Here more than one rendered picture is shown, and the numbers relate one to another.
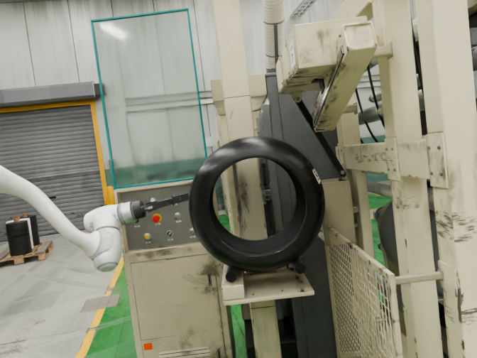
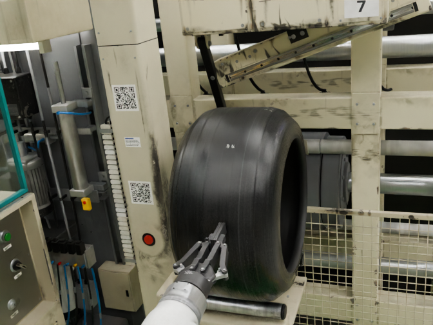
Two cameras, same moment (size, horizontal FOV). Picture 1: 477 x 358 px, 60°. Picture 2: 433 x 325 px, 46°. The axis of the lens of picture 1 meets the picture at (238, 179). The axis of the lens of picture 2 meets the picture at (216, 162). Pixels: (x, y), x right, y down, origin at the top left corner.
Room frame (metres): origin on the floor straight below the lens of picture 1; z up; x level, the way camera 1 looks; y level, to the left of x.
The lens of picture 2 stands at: (1.35, 1.23, 1.81)
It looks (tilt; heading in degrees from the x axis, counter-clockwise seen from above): 20 degrees down; 292
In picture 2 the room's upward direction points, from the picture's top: 6 degrees counter-clockwise
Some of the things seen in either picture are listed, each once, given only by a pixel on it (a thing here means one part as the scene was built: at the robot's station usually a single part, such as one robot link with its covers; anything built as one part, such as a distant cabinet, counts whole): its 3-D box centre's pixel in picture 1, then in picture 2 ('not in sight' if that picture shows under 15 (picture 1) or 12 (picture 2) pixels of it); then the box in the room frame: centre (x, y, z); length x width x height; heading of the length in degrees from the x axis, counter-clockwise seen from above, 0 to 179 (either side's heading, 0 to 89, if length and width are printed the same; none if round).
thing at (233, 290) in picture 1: (233, 279); (227, 322); (1.82, 0.08, 0.84); 0.36 x 0.09 x 0.06; 0
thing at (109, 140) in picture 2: not in sight; (123, 195); (2.16, -0.01, 1.19); 0.05 x 0.04 x 0.48; 90
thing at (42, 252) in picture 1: (22, 236); not in sight; (7.44, 3.98, 0.38); 1.20 x 0.80 x 0.76; 18
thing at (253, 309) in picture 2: (231, 265); (227, 304); (1.82, 0.08, 0.90); 0.35 x 0.05 x 0.05; 0
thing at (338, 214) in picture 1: (332, 210); not in sight; (2.04, -0.44, 1.05); 0.20 x 0.15 x 0.30; 0
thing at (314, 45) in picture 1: (314, 62); (285, 1); (1.70, -0.36, 1.71); 0.61 x 0.25 x 0.15; 0
